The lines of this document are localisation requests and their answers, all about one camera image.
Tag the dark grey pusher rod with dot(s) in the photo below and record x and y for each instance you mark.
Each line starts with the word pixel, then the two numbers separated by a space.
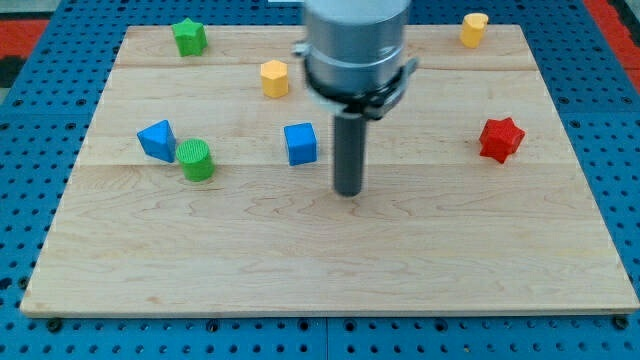
pixel 349 153

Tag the red star block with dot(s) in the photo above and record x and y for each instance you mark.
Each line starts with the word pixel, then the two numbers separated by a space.
pixel 500 138

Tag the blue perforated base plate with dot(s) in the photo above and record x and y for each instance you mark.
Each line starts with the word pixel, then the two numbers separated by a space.
pixel 47 112

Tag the green cylinder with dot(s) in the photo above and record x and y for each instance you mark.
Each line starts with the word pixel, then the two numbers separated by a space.
pixel 195 160

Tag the blue triangular prism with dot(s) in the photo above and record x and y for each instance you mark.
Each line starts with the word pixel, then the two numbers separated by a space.
pixel 158 141

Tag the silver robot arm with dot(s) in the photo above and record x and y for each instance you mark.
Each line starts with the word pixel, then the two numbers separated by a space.
pixel 353 54

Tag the green star block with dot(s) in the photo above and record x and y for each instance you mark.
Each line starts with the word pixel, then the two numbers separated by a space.
pixel 190 37

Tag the blue cube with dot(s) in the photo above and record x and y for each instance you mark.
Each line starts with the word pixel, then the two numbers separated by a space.
pixel 301 143

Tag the wooden board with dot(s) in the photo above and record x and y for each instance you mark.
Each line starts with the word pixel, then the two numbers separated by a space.
pixel 438 230

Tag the yellow hexagonal block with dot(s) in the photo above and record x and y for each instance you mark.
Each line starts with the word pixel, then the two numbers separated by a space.
pixel 274 77

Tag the yellow heart block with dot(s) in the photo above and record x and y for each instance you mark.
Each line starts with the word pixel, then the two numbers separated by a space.
pixel 473 29

